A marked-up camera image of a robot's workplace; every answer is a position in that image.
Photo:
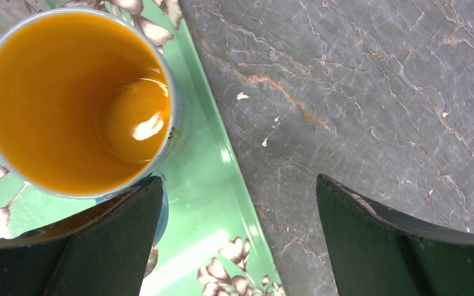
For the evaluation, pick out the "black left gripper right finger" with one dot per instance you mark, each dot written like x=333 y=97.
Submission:
x=377 y=250

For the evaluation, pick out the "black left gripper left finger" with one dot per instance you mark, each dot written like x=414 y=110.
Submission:
x=102 y=250

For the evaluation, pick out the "small cup orange inside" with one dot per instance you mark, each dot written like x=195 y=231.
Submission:
x=88 y=107

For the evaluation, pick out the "green floral tray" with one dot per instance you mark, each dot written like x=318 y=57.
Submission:
x=209 y=223

